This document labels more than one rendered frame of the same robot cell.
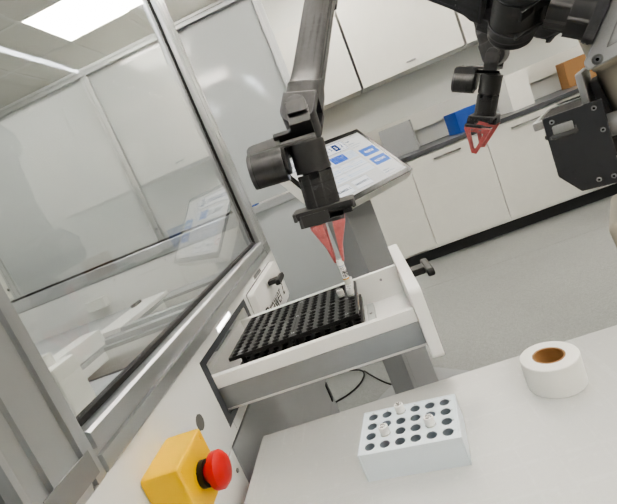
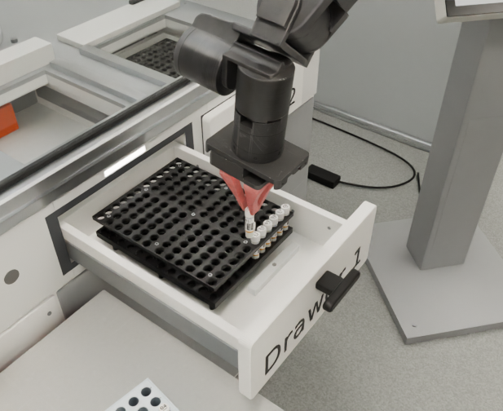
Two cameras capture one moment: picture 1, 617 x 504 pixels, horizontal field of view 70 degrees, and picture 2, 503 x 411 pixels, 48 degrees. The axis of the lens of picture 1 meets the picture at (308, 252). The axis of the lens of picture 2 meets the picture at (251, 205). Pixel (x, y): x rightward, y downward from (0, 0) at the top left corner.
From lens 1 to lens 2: 0.49 m
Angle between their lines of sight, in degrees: 39
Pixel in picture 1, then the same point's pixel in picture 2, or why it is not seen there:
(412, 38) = not seen: outside the picture
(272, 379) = (108, 274)
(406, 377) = (426, 234)
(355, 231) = (488, 43)
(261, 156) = (197, 48)
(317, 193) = (241, 142)
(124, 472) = not seen: outside the picture
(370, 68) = not seen: outside the picture
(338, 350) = (167, 307)
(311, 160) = (249, 103)
